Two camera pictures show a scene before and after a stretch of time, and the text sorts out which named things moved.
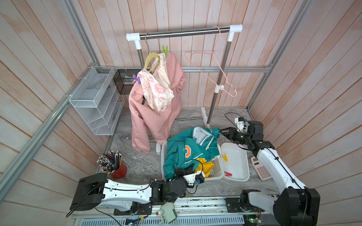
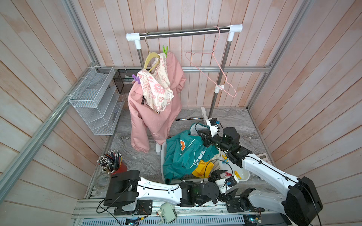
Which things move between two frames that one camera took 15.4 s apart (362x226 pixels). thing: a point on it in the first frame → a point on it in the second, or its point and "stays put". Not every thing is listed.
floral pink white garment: (156, 84) stays put
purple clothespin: (137, 79) stays put
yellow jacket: (207, 167) stays put
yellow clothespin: (201, 159) → (237, 174)
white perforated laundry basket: (218, 173) stays put
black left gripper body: (180, 173) → (215, 176)
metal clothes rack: (230, 30) stays put
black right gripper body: (240, 138) → (218, 141)
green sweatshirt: (184, 148) stays put
